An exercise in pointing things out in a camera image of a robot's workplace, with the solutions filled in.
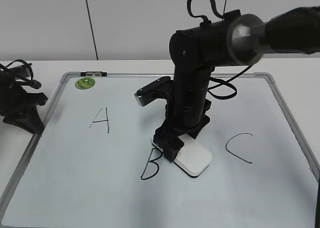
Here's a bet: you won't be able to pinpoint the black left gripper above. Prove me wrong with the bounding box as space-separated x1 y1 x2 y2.
0 71 48 134

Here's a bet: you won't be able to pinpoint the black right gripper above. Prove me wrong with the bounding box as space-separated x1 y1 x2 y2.
153 97 212 163

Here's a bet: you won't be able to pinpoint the white rectangular board eraser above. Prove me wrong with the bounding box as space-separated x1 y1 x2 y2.
157 134 212 179

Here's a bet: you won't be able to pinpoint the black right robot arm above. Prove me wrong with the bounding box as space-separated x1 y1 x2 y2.
153 7 320 162

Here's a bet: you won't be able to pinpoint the green round magnet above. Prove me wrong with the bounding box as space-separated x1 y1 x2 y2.
75 77 96 90

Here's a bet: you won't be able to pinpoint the black and silver marker clip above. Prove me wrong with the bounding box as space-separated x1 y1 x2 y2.
80 72 108 77

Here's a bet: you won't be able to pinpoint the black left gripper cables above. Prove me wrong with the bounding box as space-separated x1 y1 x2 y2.
0 59 42 90

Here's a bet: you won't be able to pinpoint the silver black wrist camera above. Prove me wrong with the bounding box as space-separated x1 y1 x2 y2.
134 76 173 107

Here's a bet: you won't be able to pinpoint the white board with grey frame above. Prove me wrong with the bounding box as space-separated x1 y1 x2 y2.
1 75 318 227

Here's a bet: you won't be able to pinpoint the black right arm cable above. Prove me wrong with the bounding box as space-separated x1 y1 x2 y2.
186 0 253 101

